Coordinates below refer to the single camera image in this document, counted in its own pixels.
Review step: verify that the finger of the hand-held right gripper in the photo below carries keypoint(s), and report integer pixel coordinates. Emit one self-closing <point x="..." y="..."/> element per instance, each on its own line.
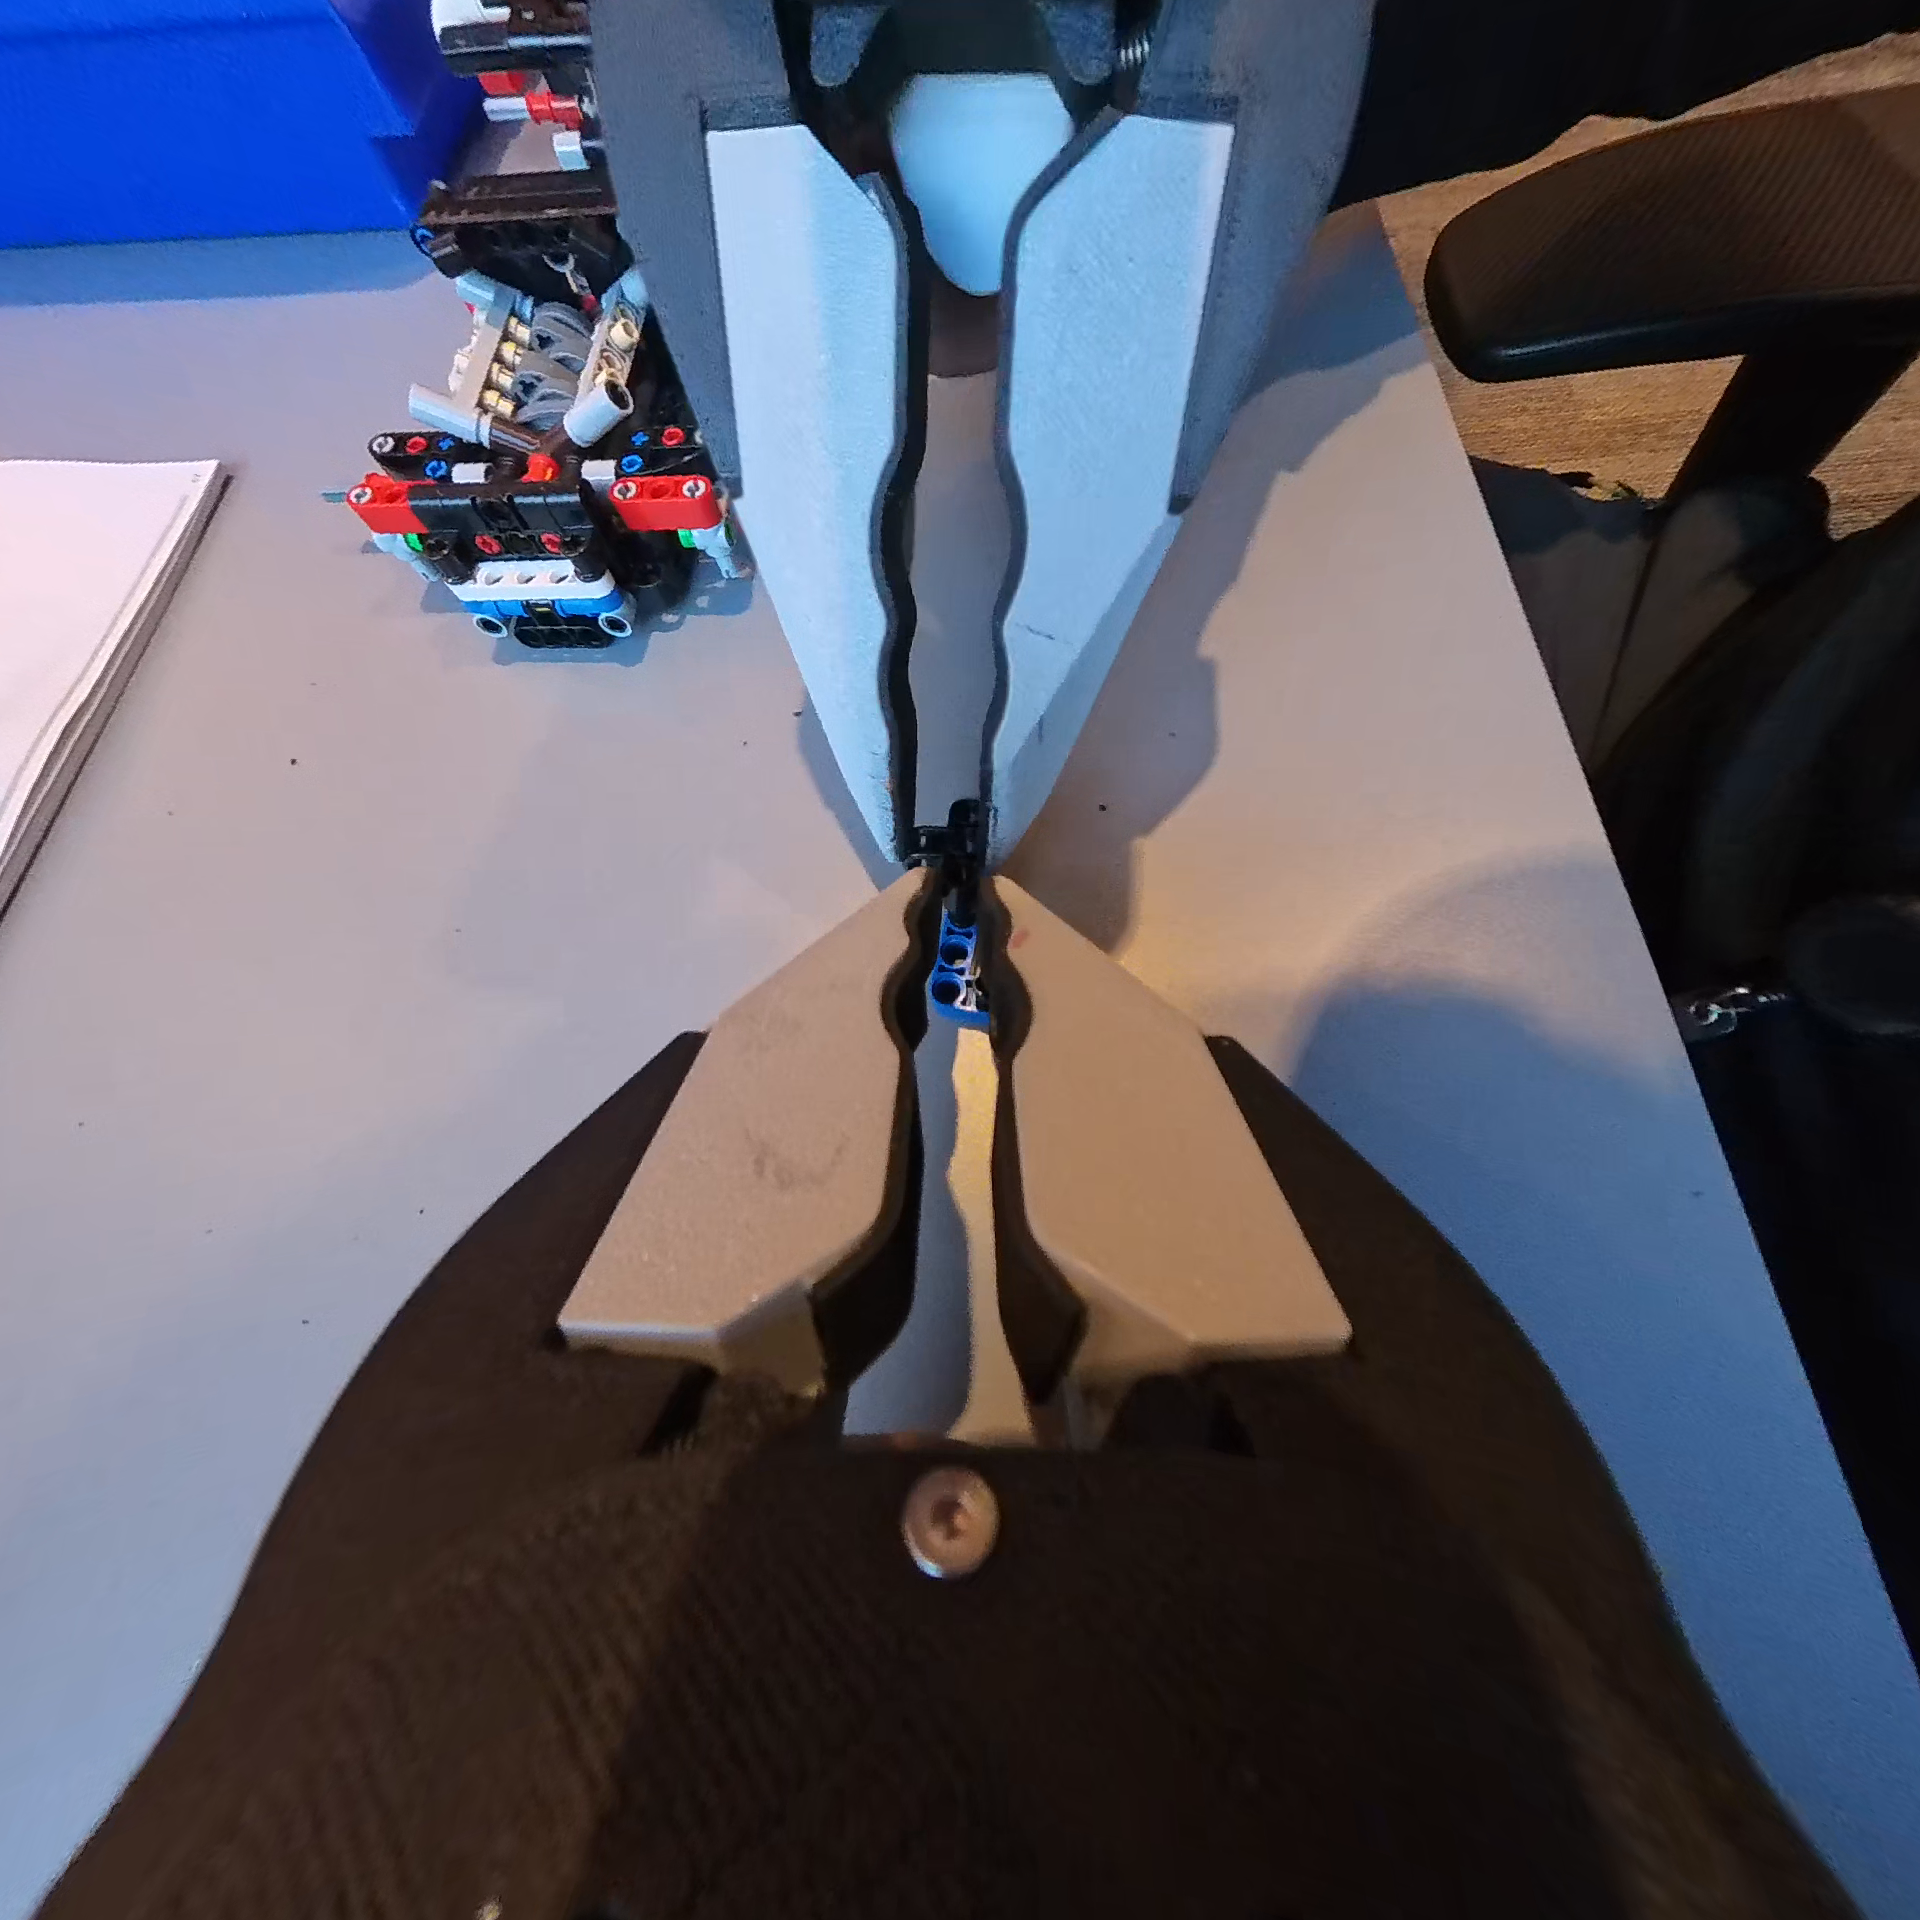
<point x="1110" y="377"/>
<point x="810" y="377"/>

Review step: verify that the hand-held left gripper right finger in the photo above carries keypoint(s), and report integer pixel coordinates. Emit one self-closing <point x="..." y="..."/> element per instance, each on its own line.
<point x="1170" y="1201"/>

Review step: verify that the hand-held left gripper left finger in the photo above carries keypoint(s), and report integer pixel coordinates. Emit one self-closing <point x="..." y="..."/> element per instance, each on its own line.
<point x="750" y="1187"/>

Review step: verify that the blue angled beam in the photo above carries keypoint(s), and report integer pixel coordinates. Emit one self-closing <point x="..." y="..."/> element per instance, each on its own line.
<point x="957" y="959"/>

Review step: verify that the brick car chassis model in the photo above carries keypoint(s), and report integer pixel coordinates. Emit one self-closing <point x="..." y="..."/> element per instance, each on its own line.
<point x="523" y="512"/>

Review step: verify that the blue storage bin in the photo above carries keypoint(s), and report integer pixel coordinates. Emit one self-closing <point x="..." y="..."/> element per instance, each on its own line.
<point x="194" y="120"/>

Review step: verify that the black angled connector piece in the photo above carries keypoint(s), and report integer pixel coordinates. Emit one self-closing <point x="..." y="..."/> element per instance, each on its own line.
<point x="952" y="844"/>

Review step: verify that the black office chair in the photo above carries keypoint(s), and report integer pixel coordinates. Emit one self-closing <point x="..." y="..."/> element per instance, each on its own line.
<point x="1680" y="241"/>

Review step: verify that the building instruction booklet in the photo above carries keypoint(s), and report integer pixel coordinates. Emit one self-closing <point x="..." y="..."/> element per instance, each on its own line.
<point x="74" y="630"/>

